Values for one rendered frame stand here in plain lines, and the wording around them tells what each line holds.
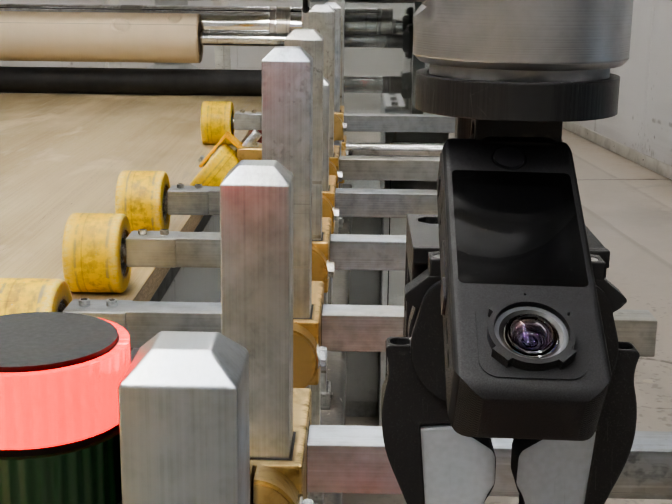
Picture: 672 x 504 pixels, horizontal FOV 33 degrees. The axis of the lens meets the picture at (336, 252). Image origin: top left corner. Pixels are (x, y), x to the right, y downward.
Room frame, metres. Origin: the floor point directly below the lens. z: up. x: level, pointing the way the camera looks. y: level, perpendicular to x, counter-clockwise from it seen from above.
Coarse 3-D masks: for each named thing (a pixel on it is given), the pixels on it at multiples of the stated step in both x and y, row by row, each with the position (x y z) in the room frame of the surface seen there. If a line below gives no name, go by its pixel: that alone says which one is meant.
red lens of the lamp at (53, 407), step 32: (128, 352) 0.33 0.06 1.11; (0, 384) 0.30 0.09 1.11; (32, 384) 0.30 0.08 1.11; (64, 384) 0.30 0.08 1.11; (96, 384) 0.31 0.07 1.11; (0, 416) 0.30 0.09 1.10; (32, 416) 0.30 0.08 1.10; (64, 416) 0.30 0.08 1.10; (96, 416) 0.31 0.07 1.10; (0, 448) 0.30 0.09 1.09; (32, 448) 0.30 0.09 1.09
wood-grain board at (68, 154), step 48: (0, 144) 2.09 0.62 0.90; (48, 144) 2.10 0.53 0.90; (96, 144) 2.10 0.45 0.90; (144, 144) 2.11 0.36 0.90; (192, 144) 2.12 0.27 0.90; (0, 192) 1.63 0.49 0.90; (48, 192) 1.64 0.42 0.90; (96, 192) 1.64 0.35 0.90; (0, 240) 1.34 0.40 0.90; (48, 240) 1.34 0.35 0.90; (144, 288) 1.15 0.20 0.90
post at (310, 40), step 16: (304, 32) 1.07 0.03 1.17; (304, 48) 1.06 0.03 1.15; (320, 48) 1.06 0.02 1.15; (320, 64) 1.06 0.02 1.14; (320, 80) 1.06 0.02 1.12; (320, 96) 1.06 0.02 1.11; (320, 112) 1.06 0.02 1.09; (320, 128) 1.06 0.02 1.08; (320, 144) 1.06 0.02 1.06; (320, 160) 1.06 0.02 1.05; (320, 176) 1.06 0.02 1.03; (320, 192) 1.06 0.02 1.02; (320, 208) 1.06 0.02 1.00; (320, 224) 1.06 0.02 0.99; (320, 368) 1.08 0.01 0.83; (320, 384) 1.09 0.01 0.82; (320, 400) 1.09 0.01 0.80
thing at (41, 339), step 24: (48, 312) 0.36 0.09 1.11; (0, 336) 0.33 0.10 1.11; (24, 336) 0.33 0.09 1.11; (48, 336) 0.33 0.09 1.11; (72, 336) 0.33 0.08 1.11; (96, 336) 0.33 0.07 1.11; (0, 360) 0.31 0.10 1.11; (24, 360) 0.31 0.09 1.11; (48, 360) 0.31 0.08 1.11; (72, 360) 0.31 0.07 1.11; (0, 456) 0.30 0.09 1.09; (24, 456) 0.30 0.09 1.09
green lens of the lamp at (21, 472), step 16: (80, 448) 0.31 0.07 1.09; (96, 448) 0.31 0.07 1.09; (112, 448) 0.32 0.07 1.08; (0, 464) 0.30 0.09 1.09; (16, 464) 0.30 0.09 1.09; (32, 464) 0.30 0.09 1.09; (48, 464) 0.30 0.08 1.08; (64, 464) 0.30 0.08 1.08; (80, 464) 0.31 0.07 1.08; (96, 464) 0.31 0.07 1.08; (112, 464) 0.32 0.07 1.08; (0, 480) 0.30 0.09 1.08; (16, 480) 0.30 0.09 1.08; (32, 480) 0.30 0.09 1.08; (48, 480) 0.30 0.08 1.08; (64, 480) 0.30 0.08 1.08; (80, 480) 0.31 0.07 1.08; (96, 480) 0.31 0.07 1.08; (112, 480) 0.32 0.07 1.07; (0, 496) 0.30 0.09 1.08; (16, 496) 0.30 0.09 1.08; (32, 496) 0.30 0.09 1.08; (48, 496) 0.30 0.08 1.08; (64, 496) 0.30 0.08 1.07; (80, 496) 0.31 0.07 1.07; (96, 496) 0.31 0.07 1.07; (112, 496) 0.32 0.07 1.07
